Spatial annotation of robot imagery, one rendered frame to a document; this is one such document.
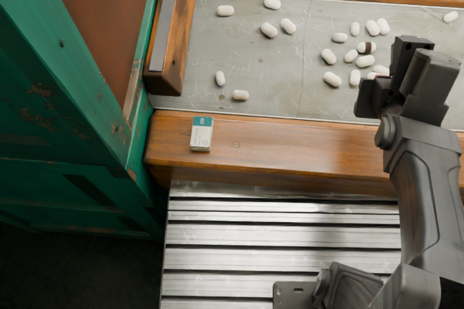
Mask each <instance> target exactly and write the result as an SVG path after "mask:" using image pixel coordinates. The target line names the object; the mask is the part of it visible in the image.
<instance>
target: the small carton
mask: <svg viewBox="0 0 464 309"><path fill-rule="evenodd" d="M212 130H213V118H212V117H202V116H193V126H192V131H191V141H190V149H191V150H199V151H209V152H210V149H211V137H212Z"/></svg>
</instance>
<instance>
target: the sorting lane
mask: <svg viewBox="0 0 464 309"><path fill-rule="evenodd" d="M279 1H280V3H281V6H280V8H279V9H277V10H274V9H272V8H268V7H266V6H265V4H264V0H196V1H195V9H194V13H193V20H192V25H191V31H190V35H189V41H188V49H187V53H186V63H185V69H184V77H183V82H182V93H181V96H180V97H172V96H162V95H157V97H156V102H155V110H174V111H183V112H201V113H211V114H228V115H238V116H248V117H265V118H275V119H293V120H302V121H320V122H329V123H348V124H357V125H366V126H379V125H380V122H381V120H380V119H366V118H357V117H355V115H354V104H355V102H356V101H357V97H358V91H359V89H358V85H359V84H358V85H357V86H353V85H351V84H350V77H351V72H352V71H353V70H358V71H360V78H362V77H364V78H365V79H367V75H368V74H369V73H370V72H374V67H375V66H377V65H381V66H383V67H385V68H387V69H389V65H390V64H391V45H392V44H393V42H395V36H399V37H400V36H401V35H402V34H404V35H414V36H417V38H426V39H428V40H430V41H431V42H433V43H435V46H434V50H433V51H436V52H440V53H443V54H447V55H449V56H451V57H454V58H456V59H458V60H460V61H462V64H461V70H460V72H459V74H458V76H457V78H456V81H455V83H454V85H453V87H452V89H451V91H450V93H449V95H448V97H447V99H446V101H445V103H446V104H447V105H448V106H449V109H448V111H447V113H446V115H445V117H444V119H443V122H442V124H441V127H442V128H446V129H448V130H453V131H455V132H464V8H447V7H436V6H415V5H405V4H393V3H373V2H362V1H341V0H279ZM219 6H232V7H233V9H234V12H233V14H232V15H230V16H220V15H218V14H217V8H218V7H219ZM451 12H457V13H458V17H457V18H456V19H455V20H453V21H451V22H449V23H446V22H444V16H445V15H447V14H449V13H451ZM283 19H289V20H290V21H291V22H292V23H293V24H294V25H295V26H296V31H295V32H294V33H291V34H290V33H288V32H287V31H286V30H285V29H284V28H283V27H282V26H281V21H282V20H283ZM379 19H385V20H386V22H387V23H388V26H389V32H388V33H387V34H381V33H379V34H377V35H376V36H373V35H371V34H370V33H369V31H368V29H367V27H366V24H367V22H368V21H370V20H373V21H375V22H377V20H379ZM353 22H357V23H359V26H360V27H359V33H358V35H356V36H353V35H352V34H351V24H352V23H353ZM263 23H269V24H271V25H272V26H273V27H274V28H276V30H277V31H278V33H277V35H276V36H275V37H273V38H271V37H269V36H267V35H266V34H265V33H263V32H262V31H261V25H262V24H263ZM335 33H344V34H346V35H347V40H346V41H345V42H337V41H334V40H333V39H332V37H333V35H334V34H335ZM367 41H370V42H374V43H375V44H376V49H375V51H373V52H370V53H362V52H359V51H358V49H357V46H358V44H359V43H361V42H367ZM324 49H330V51H332V52H333V54H334V55H335V56H336V62H335V63H334V64H329V63H327V62H326V61H325V60H324V58H323V57H322V51H323V50H324ZM350 50H356V52H357V53H358V55H357V57H356V58H355V59H354V60H353V61H351V62H349V63H348V62H346V61H345V59H344V57H345V55H346V54H347V53H348V52H349V51H350ZM367 55H372V56H373V57H374V59H375V62H374V63H373V64H372V65H370V66H365V67H359V66H357V64H356V61H357V59H358V58H359V57H364V56H367ZM218 71H221V72H223V74H224V79H225V84H224V85H223V86H219V85H218V84H217V82H216V78H215V73H216V72H218ZM326 72H332V73H333V74H335V75H336V76H338V77H340V79H341V84H340V85H339V86H333V85H331V84H330V83H328V82H326V81H325V80H324V75H325V73H326ZM234 90H245V91H247V92H248V93H249V98H248V99H246V100H241V99H234V98H233V96H232V94H233V91H234Z"/></svg>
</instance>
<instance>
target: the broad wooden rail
mask: <svg viewBox="0 0 464 309"><path fill-rule="evenodd" d="M193 116H202V117H212V118H213V130H212V137H211V149H210V152H209V151H199V150H191V149H190V141H191V131H192V126H193ZM378 127H379V126H366V125H357V124H348V123H329V122H320V121H302V120H293V119H275V118H265V117H248V116H238V115H228V114H211V113H201V112H183V111H174V110H156V111H155V112H154V113H153V114H152V115H151V117H150V121H149V126H148V133H147V137H146V144H145V148H144V155H143V159H142V160H143V162H144V164H145V165H146V167H147V168H148V170H149V172H150V173H151V175H152V177H153V178H154V180H155V182H156V184H157V185H158V187H159V188H160V189H165V190H168V189H169V181H170V179H178V180H187V181H203V182H212V183H228V184H238V185H247V186H264V187H272V188H289V189H298V190H315V191H323V192H340V193H349V194H358V195H374V196H383V197H397V196H396V191H395V189H394V185H393V184H392V182H391V180H390V178H389V174H388V173H386V172H383V150H381V149H380V148H379V147H376V145H375V141H374V137H375V135H376V132H377V130H378ZM456 133H457V136H458V140H459V143H460V146H461V150H462V155H461V156H460V158H459V159H460V163H461V169H460V170H459V176H458V183H459V190H460V194H461V200H462V203H463V205H464V132H456Z"/></svg>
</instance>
